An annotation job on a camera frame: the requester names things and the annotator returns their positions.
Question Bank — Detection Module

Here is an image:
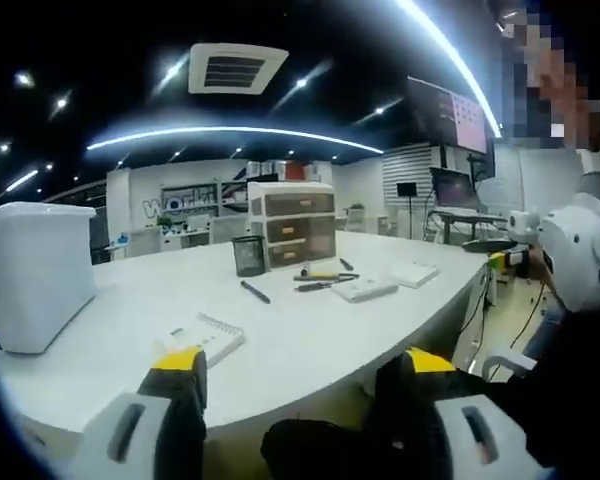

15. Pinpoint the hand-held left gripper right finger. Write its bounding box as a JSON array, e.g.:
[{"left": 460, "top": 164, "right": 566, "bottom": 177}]
[{"left": 373, "top": 347, "right": 539, "bottom": 480}]

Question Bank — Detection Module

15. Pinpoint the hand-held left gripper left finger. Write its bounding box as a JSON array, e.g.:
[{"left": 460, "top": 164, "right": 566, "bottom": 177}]
[{"left": 77, "top": 346, "right": 209, "bottom": 480}]

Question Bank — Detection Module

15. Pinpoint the white sticky note stack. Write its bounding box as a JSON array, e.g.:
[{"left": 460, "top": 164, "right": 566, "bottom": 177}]
[
  {"left": 389, "top": 259, "right": 440, "bottom": 290},
  {"left": 330, "top": 277, "right": 400, "bottom": 304}
]

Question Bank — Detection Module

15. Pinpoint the yellow-handled tool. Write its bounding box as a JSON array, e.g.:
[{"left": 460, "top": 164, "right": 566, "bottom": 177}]
[{"left": 293, "top": 274, "right": 362, "bottom": 294}]

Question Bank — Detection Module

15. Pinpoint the yellow pen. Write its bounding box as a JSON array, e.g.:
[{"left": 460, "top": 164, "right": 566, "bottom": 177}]
[{"left": 293, "top": 268, "right": 339, "bottom": 282}]

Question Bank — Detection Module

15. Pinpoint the standing desk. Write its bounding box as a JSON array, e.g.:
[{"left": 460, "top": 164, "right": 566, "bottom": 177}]
[{"left": 427, "top": 208, "right": 512, "bottom": 246}]

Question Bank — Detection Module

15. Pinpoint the white desk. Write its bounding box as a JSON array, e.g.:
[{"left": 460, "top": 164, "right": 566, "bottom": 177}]
[{"left": 0, "top": 230, "right": 496, "bottom": 444}]

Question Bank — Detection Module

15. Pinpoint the round black table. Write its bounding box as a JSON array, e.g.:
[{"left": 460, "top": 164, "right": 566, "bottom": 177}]
[{"left": 461, "top": 238, "right": 512, "bottom": 254}]

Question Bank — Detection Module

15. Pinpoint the computer monitor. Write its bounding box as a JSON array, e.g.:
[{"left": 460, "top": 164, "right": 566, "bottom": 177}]
[{"left": 428, "top": 166, "right": 482, "bottom": 209}]

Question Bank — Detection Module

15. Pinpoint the white chair armrest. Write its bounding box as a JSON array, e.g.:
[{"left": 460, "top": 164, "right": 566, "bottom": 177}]
[{"left": 481, "top": 346, "right": 540, "bottom": 382}]

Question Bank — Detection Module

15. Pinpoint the dark round object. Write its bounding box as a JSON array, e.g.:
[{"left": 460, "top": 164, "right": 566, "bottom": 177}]
[{"left": 260, "top": 418, "right": 381, "bottom": 480}]

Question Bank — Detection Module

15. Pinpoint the white spiral notepad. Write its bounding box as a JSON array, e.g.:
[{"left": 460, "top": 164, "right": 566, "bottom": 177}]
[{"left": 154, "top": 312, "right": 248, "bottom": 370}]

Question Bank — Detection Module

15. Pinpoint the small black screen on stand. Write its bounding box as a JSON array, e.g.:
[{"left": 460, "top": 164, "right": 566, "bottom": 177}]
[{"left": 395, "top": 181, "right": 419, "bottom": 236}]

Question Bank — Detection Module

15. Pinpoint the person's dark clothing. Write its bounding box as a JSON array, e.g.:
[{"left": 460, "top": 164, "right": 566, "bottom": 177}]
[{"left": 472, "top": 304, "right": 600, "bottom": 480}]

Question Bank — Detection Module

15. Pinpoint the white plastic storage bin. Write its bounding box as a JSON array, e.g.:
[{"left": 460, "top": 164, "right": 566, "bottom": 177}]
[{"left": 0, "top": 201, "right": 99, "bottom": 357}]

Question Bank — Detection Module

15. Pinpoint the black mesh pen holder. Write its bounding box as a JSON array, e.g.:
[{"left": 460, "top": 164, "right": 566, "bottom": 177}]
[{"left": 231, "top": 234, "right": 268, "bottom": 278}]

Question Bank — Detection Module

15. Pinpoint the curved ceiling light strip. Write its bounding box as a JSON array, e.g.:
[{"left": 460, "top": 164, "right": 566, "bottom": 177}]
[
  {"left": 85, "top": 125, "right": 385, "bottom": 154},
  {"left": 395, "top": 0, "right": 504, "bottom": 139}
]

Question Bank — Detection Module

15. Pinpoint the white brown drawer organizer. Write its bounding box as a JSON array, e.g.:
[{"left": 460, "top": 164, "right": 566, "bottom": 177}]
[{"left": 247, "top": 180, "right": 338, "bottom": 272}]

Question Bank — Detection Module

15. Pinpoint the ceiling air conditioner vent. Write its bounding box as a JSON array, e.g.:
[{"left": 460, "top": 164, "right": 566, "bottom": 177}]
[{"left": 187, "top": 42, "right": 290, "bottom": 96}]

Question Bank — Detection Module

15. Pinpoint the black cable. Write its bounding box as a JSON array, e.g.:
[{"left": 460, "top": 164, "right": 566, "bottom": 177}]
[{"left": 458, "top": 273, "right": 496, "bottom": 374}]

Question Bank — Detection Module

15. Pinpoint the large wall screen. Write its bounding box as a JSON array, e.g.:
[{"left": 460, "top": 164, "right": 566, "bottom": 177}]
[{"left": 406, "top": 74, "right": 497, "bottom": 157}]

